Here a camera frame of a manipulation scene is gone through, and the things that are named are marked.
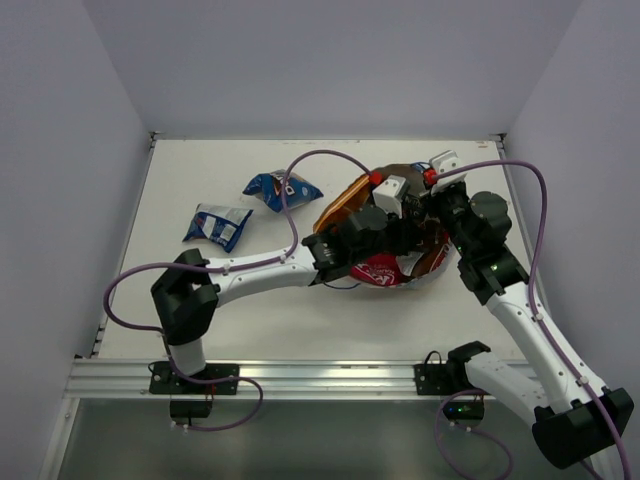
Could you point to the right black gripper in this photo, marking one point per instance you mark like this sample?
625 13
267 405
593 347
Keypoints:
433 200

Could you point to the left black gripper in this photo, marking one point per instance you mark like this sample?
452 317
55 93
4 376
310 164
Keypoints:
405 233

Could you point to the checkered paper bag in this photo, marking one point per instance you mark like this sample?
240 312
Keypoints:
418 282

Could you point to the blue Doritos chip bag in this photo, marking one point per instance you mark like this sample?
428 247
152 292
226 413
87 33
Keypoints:
268 187

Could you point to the blue white cookie bag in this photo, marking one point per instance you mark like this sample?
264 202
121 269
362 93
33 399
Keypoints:
220 225

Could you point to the brown Chips Ahoy bag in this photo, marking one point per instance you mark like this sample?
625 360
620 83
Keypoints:
417 264

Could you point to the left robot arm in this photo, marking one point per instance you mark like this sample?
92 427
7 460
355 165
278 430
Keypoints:
190 290

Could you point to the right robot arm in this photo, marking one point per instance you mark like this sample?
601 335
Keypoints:
572 413

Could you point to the red KitKat snack bag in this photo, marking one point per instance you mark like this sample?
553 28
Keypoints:
381 270

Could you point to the orange snack bag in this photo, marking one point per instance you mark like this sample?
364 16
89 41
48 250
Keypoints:
351 200

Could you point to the right black controller box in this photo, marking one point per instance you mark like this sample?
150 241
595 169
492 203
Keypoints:
464 411

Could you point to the black controller box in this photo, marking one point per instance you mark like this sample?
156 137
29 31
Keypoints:
464 411
186 411

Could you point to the left black controller box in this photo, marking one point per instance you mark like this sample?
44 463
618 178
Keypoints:
186 411

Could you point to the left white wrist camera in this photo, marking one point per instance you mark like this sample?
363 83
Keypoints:
389 195

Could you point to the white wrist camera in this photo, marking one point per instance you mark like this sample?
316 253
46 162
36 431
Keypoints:
389 195
444 163

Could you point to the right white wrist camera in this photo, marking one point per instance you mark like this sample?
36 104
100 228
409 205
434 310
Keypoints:
444 163

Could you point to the front blue bag handle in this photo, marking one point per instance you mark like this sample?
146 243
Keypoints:
342 287

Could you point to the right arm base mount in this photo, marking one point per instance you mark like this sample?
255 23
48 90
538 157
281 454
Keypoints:
450 372

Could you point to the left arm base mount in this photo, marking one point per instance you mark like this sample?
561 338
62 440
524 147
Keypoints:
214 379

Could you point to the aluminium mounting rail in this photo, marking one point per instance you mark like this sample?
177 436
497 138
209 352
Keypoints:
280 380

